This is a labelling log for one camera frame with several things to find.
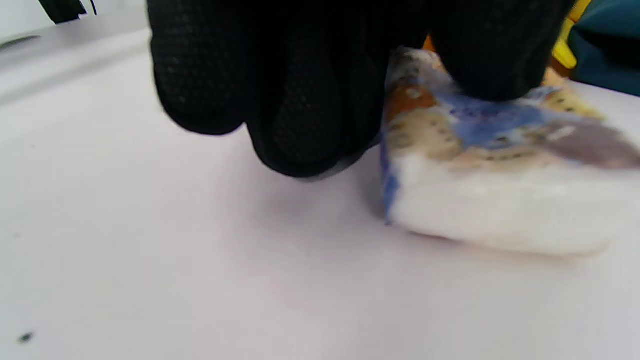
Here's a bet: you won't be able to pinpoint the printed tissue packet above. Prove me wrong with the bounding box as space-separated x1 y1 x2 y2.
380 47 640 257

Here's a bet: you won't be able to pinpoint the person's left hand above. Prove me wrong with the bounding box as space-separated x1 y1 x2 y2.
146 0 576 179

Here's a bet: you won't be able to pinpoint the dark teal folded shorts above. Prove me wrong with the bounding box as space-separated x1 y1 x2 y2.
570 0 640 98

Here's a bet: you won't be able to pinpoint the yellow cap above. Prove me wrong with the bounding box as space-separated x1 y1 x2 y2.
550 0 593 71

